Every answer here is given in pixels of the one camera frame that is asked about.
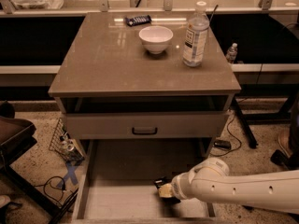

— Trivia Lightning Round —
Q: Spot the clear plastic water bottle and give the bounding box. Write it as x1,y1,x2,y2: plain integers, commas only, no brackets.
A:
183,1,209,67

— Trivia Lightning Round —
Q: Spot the small water bottle background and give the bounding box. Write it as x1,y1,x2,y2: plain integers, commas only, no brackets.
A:
226,43,237,63

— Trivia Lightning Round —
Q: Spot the dark rxbar chocolate wrapper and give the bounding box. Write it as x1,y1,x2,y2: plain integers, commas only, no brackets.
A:
154,176,169,189

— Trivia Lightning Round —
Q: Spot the blue candy bar wrapper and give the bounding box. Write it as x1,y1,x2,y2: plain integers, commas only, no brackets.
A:
124,15,151,27

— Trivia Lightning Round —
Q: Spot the black power adapter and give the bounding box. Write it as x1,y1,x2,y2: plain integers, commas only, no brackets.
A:
214,140,231,150

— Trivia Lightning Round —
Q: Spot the wire basket with items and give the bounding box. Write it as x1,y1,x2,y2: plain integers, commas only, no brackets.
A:
49,119,84,162

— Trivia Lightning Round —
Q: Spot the grey drawer cabinet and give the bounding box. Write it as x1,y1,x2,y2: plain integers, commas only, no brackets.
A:
49,12,240,160

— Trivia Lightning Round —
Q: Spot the black cable on floor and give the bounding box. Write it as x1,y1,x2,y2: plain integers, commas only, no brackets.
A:
33,175,68,207

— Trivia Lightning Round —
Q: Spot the white ceramic bowl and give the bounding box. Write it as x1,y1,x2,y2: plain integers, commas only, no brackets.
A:
138,26,173,54

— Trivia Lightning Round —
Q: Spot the open middle drawer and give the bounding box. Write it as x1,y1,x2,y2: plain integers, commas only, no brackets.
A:
72,139,217,224

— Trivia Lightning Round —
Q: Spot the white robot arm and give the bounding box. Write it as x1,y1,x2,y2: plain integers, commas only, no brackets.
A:
158,158,299,214

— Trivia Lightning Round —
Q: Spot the closed top drawer front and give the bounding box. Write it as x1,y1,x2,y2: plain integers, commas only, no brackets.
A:
62,111,228,139

